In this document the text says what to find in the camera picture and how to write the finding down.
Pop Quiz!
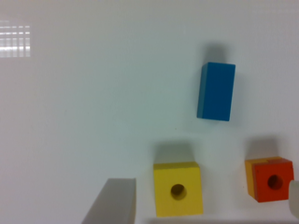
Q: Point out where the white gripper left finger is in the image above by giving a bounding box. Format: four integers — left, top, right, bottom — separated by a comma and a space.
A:
81, 178, 136, 224

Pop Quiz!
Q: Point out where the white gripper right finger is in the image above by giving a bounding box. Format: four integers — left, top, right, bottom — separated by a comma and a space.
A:
289, 180, 299, 217

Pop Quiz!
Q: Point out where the yellow block with hole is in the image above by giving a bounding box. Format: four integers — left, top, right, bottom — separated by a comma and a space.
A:
153, 161, 204, 217

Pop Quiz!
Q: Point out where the orange block with hole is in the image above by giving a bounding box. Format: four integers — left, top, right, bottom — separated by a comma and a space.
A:
248, 158, 294, 203

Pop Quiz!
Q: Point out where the yellow block under orange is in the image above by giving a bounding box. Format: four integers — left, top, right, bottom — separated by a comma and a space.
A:
245, 157, 278, 198

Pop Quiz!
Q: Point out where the blue rectangular block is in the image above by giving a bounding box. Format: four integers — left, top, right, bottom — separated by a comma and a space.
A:
197, 62, 235, 121

